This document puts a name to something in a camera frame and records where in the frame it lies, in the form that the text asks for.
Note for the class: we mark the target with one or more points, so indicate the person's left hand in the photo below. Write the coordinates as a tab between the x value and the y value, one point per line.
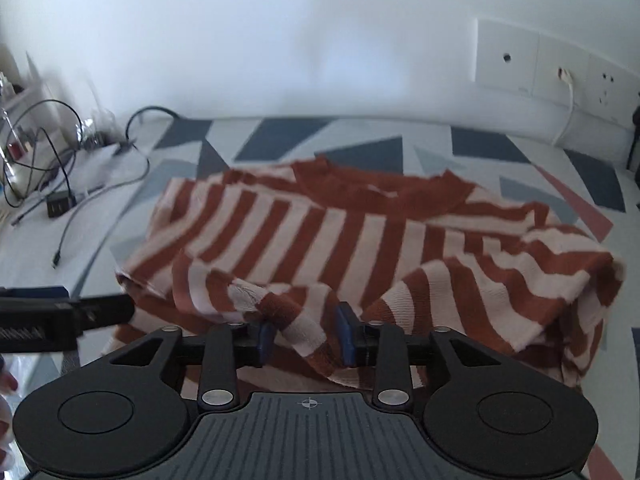
7	382

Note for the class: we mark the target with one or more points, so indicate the white wall power socket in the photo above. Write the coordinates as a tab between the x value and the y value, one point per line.
620	105

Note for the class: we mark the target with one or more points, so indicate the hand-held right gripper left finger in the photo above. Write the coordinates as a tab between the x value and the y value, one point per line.
266	342

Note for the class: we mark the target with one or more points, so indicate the brown white striped sweater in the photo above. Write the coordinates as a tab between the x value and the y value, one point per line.
350	240

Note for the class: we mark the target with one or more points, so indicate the white wall plate with hole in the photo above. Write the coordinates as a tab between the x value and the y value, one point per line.
500	80

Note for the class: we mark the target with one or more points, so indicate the black charger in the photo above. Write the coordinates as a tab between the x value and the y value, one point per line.
60	205

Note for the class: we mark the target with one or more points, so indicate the geometric patterned bedsheet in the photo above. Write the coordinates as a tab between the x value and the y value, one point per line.
280	135

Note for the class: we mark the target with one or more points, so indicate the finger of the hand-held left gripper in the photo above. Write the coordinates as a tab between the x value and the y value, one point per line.
107	310

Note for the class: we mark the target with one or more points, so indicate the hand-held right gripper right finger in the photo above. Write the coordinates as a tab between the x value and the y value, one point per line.
346	335

